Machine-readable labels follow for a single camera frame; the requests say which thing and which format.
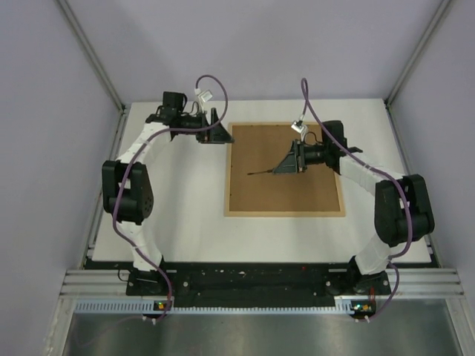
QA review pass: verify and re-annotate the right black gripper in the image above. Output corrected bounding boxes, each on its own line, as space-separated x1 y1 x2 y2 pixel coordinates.
272 140 329 176

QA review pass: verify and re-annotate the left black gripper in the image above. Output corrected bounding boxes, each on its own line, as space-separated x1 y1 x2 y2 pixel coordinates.
177 108 233 144

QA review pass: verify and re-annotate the pink handled screwdriver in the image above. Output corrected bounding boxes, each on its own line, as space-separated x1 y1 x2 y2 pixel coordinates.
247 169 273 176

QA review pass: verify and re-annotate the wooden photo frame brown back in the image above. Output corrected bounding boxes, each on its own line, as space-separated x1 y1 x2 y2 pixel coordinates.
224 122 346 218

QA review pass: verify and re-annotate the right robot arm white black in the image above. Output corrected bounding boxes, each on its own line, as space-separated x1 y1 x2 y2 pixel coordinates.
271 120 435 294

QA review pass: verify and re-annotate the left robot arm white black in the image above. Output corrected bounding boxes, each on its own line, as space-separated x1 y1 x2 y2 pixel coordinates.
102 88 235 294

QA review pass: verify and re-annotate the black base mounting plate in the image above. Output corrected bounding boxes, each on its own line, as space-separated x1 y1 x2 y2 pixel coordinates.
126 262 390 309

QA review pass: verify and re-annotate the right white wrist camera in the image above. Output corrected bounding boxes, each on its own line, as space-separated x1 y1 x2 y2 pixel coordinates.
291 119 308 139

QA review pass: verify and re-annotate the left aluminium corner post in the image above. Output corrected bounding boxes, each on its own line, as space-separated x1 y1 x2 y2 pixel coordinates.
53 0 125 111

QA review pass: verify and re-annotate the aluminium corner post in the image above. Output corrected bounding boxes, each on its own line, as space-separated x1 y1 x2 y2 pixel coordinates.
384 0 455 110
53 0 125 111

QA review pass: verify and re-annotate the grey slotted cable duct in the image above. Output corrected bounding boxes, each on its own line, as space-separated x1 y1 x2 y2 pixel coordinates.
74 299 370 316

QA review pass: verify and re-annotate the aluminium rail beam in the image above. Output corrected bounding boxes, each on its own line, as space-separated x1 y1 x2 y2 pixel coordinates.
59 268 465 300

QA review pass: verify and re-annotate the right aluminium corner post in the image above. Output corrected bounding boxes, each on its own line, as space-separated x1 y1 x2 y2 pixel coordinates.
384 0 455 110

